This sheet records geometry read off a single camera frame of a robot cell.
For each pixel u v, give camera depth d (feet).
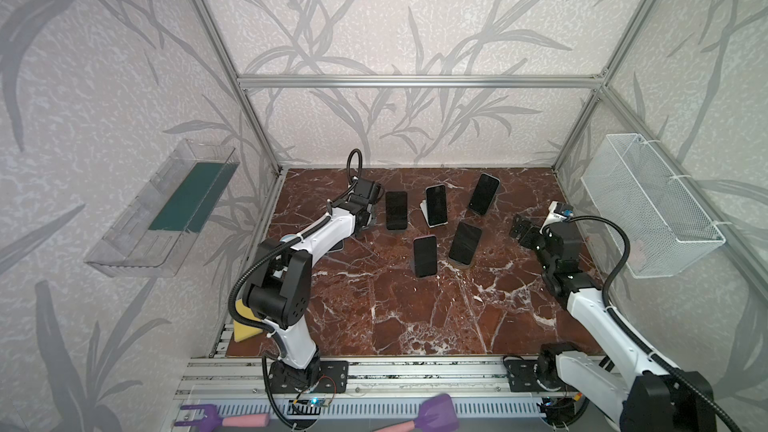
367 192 2.41
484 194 3.66
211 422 2.24
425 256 2.79
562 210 2.31
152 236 2.08
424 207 3.34
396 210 3.22
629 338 1.51
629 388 1.36
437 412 2.24
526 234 2.42
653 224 2.04
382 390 2.38
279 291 1.55
